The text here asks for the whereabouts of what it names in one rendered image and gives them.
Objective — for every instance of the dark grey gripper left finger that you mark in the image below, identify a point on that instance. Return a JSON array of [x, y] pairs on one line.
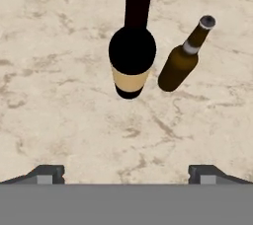
[[46, 171]]

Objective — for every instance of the brown glass beer bottle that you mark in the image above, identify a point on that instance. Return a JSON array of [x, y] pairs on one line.
[[182, 61]]

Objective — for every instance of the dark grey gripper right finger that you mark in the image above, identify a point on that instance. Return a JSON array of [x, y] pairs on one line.
[[206, 171]]

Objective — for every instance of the black wine bottle tan label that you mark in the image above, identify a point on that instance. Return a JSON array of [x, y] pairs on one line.
[[133, 44]]

